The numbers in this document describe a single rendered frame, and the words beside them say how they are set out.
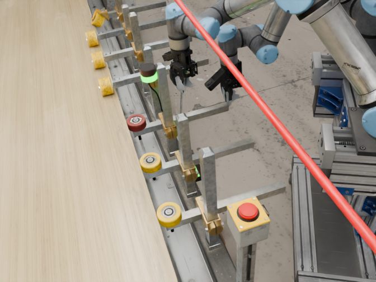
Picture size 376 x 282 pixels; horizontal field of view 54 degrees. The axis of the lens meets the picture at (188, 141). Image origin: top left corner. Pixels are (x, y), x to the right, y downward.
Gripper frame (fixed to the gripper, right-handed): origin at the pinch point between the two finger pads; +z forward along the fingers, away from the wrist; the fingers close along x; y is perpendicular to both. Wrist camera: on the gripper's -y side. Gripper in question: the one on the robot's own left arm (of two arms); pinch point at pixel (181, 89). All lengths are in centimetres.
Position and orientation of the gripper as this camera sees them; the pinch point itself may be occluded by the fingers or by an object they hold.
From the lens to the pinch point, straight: 151.9
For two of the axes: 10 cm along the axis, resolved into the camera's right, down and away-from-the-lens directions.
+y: 6.2, 5.0, -6.1
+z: 0.8, 7.3, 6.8
